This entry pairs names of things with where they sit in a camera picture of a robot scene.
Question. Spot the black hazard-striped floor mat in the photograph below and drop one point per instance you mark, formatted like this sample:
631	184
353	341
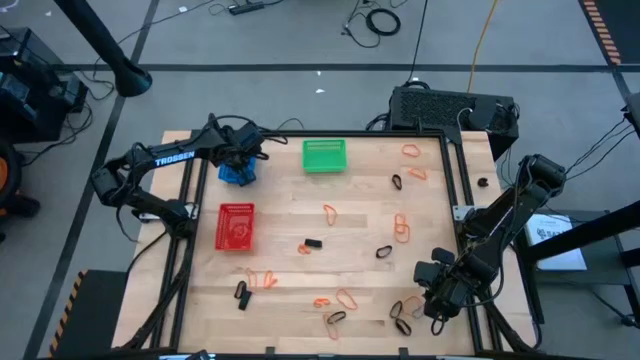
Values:
95	315

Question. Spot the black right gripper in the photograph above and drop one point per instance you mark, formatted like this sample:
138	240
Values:
450	282

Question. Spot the black mat orange striped edge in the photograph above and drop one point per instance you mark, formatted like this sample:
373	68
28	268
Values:
625	25

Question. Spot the black diagonal frame beam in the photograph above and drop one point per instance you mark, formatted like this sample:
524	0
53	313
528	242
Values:
585	232

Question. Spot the white printed paper sheet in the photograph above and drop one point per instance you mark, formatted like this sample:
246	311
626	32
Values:
560	250

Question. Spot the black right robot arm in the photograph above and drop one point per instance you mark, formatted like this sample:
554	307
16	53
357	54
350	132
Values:
505	220

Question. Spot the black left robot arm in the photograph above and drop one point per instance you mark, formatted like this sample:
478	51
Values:
175	157

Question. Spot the black equipment cart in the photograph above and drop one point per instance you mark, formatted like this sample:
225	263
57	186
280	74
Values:
30	90

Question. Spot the blue rubber band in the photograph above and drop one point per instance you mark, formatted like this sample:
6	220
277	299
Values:
416	312

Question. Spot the black round-base pole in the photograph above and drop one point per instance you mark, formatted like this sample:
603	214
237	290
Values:
107	47

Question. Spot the black computer case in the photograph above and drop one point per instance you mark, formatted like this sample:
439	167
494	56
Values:
435	107

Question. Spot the red plastic basket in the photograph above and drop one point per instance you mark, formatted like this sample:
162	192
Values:
232	235

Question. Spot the black power strip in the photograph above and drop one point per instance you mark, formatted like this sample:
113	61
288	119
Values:
246	8

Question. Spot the green plastic basket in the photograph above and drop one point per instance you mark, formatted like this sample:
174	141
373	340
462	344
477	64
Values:
325	157

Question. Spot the dark side table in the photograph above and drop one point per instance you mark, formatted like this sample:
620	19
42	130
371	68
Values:
600	272

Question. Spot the orange and black wheel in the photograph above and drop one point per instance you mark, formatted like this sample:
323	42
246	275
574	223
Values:
7	175

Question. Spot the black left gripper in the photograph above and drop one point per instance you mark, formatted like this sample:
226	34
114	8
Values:
240	150

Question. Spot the blue plastic basket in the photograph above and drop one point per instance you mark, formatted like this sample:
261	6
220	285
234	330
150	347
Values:
225	175

